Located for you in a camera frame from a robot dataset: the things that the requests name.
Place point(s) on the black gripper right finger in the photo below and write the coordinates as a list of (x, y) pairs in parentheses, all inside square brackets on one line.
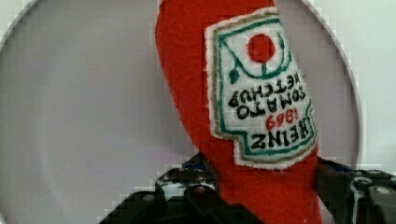
[(356, 196)]

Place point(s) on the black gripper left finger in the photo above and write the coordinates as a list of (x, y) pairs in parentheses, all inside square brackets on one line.
[(185, 195)]

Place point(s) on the red plush ketchup bottle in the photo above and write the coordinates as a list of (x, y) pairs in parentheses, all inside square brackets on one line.
[(243, 101)]

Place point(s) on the grey round plate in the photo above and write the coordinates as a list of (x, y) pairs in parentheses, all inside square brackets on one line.
[(87, 117)]

